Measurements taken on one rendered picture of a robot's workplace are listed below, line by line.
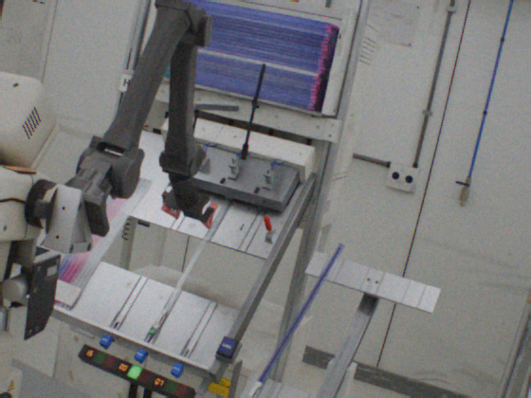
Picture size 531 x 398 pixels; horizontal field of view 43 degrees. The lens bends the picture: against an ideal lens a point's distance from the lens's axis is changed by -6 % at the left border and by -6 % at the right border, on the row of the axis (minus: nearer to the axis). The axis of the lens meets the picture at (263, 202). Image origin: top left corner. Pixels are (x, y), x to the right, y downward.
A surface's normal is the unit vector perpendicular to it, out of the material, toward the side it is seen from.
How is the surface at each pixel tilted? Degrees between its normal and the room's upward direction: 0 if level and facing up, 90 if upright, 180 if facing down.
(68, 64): 90
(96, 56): 90
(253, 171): 43
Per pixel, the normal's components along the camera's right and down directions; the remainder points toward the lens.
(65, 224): -0.21, 0.00
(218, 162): -0.08, -0.63
